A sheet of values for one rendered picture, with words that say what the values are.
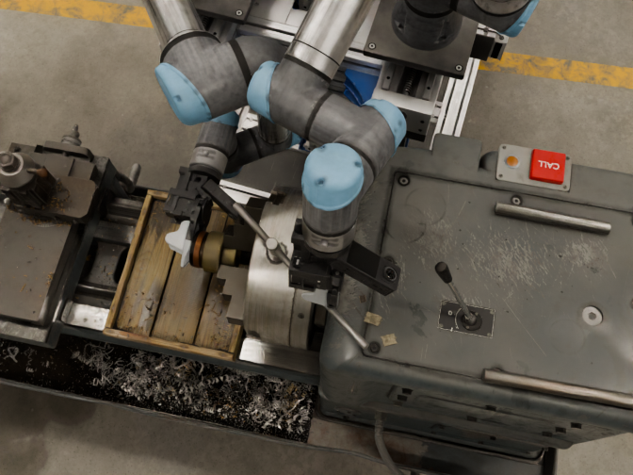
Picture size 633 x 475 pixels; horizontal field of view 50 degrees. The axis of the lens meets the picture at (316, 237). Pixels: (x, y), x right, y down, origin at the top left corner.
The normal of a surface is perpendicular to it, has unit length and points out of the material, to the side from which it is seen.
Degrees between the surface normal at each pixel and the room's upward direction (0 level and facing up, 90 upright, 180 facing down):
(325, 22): 24
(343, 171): 13
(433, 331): 0
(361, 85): 0
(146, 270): 0
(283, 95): 28
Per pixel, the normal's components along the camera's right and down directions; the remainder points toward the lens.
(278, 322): -0.18, 0.62
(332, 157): 0.03, -0.56
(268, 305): -0.15, 0.43
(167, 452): -0.01, -0.36
